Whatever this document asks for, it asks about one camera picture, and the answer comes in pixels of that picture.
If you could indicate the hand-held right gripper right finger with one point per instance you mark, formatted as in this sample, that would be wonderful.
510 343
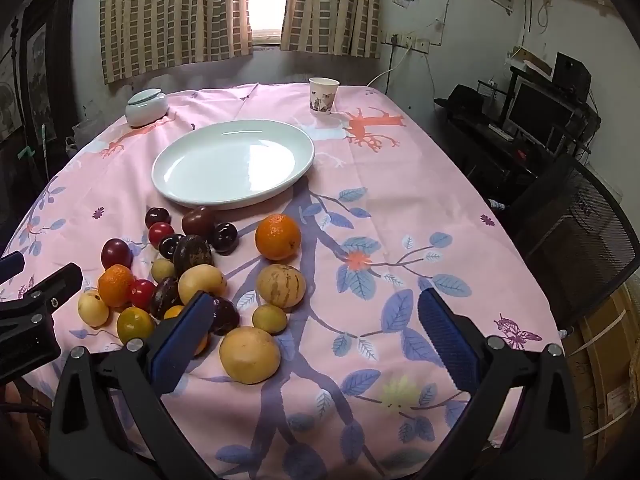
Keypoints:
447 340

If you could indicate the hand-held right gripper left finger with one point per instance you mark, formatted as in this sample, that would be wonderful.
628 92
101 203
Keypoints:
182 340

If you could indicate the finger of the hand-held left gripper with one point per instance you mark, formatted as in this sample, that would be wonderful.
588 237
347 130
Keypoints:
55 285
11 263

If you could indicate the orange yellow tomato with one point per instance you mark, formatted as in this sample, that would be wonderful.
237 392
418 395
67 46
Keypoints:
173 312

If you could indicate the pale yellow loquat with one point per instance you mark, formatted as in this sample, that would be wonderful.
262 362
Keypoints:
202 280
92 308

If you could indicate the dark passion fruit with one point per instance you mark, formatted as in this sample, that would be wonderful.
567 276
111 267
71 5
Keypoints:
165 297
193 252

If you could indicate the dark purple plum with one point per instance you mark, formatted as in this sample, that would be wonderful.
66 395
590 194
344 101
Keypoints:
224 238
157 216
225 316
167 247

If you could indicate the orange mandarin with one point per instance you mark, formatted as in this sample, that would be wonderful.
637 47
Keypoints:
115 285

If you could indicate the red tomato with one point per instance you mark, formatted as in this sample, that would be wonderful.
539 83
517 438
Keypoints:
161 235
142 294

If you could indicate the red plum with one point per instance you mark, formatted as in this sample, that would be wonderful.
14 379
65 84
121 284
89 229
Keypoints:
116 253

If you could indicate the large pale yellow plum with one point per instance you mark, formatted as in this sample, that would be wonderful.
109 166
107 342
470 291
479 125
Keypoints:
250 355

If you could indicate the tan longan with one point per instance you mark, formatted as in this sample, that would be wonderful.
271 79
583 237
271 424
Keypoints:
162 270

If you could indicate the small yellow green plum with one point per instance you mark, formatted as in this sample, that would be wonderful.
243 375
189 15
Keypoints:
270 319

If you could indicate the striped pepino melon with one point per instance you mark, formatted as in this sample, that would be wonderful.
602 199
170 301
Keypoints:
281 285

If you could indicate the dark reddish brown tomato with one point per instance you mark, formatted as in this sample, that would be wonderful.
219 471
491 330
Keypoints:
198 220

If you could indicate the orange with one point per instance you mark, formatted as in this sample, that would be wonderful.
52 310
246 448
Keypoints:
277 236

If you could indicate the white oval plate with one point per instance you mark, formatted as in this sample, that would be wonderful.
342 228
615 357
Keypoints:
235 160

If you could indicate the clear plastic bag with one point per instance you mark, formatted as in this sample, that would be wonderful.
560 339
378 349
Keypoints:
80 137

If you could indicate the pink floral tablecloth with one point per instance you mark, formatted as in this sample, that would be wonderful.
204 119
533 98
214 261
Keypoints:
400 185

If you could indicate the large cardboard box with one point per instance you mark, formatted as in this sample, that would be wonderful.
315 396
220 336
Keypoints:
610 360

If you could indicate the black mesh office chair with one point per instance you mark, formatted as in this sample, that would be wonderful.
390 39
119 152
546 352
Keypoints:
590 230

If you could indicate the black computer desk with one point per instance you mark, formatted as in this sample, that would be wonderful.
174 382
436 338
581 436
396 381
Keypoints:
490 160

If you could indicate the pale green lidded jar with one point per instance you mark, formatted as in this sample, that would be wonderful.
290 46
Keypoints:
146 110

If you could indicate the black hat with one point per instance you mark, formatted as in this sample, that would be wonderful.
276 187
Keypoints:
462 97

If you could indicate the computer monitor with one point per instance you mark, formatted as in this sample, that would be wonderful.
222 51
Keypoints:
537 110

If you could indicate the printed paper cup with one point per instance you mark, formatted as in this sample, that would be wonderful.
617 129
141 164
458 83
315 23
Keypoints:
322 97

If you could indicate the black speaker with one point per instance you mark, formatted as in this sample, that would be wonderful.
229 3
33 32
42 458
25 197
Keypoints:
572 75

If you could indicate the flat cardboard box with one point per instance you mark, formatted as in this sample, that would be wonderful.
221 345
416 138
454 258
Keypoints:
530 58

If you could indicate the striped beige curtain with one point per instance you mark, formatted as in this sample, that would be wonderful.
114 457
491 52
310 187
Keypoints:
330 5
170 10

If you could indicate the white wall socket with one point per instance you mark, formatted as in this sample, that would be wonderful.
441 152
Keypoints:
400 38
421 44

